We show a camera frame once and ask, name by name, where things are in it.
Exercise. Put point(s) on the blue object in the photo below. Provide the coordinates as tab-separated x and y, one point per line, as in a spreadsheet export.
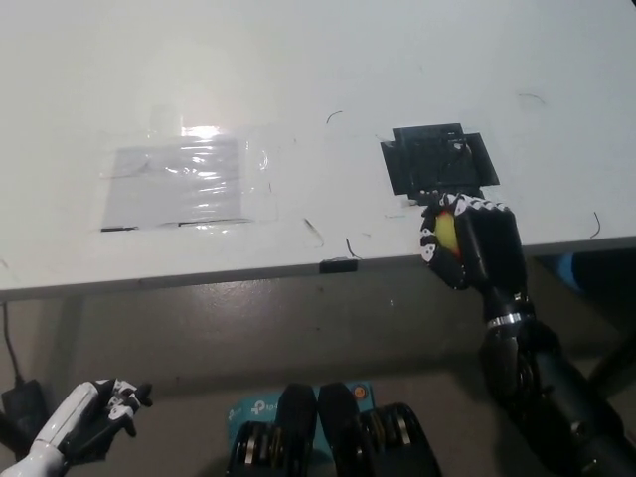
567	272

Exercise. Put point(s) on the black tape patch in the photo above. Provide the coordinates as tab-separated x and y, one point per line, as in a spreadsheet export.
427	159

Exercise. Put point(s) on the yellow and orange tennis ball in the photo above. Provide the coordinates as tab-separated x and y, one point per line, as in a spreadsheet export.
446	231

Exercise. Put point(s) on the teal router box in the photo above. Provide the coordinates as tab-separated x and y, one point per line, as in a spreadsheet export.
248	410

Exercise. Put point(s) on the black power adapter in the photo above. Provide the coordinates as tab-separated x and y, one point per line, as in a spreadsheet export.
25	405

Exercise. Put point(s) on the white table leg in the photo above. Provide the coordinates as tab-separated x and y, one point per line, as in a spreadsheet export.
67	343

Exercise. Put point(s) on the clear plastic taped sheet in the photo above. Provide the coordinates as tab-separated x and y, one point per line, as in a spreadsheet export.
174	189

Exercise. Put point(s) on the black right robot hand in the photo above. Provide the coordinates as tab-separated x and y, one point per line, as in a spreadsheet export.
492	248

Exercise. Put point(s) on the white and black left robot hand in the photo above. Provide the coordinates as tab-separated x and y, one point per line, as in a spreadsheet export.
74	412

